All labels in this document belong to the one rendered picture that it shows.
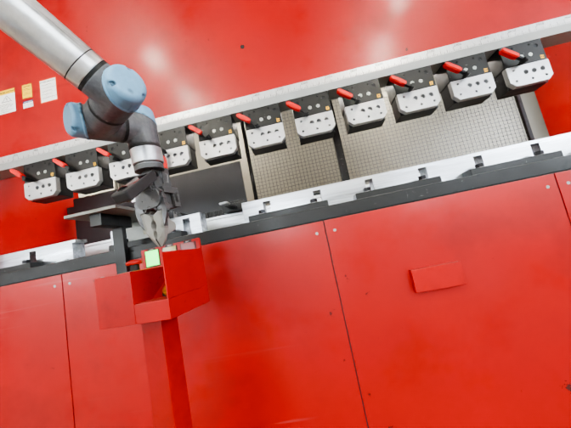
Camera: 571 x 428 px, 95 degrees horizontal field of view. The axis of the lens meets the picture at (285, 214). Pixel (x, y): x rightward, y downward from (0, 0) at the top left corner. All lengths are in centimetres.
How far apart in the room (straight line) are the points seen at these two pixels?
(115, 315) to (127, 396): 49
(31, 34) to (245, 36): 85
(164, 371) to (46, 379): 66
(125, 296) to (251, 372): 48
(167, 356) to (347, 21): 132
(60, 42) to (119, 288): 49
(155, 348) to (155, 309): 13
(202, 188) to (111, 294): 107
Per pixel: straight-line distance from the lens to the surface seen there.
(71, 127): 74
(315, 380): 98
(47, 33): 65
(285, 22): 135
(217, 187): 168
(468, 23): 143
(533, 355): 114
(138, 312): 72
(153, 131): 78
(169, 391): 79
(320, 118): 110
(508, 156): 127
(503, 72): 139
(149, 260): 88
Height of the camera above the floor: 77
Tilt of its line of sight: 7 degrees up
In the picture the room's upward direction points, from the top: 11 degrees counter-clockwise
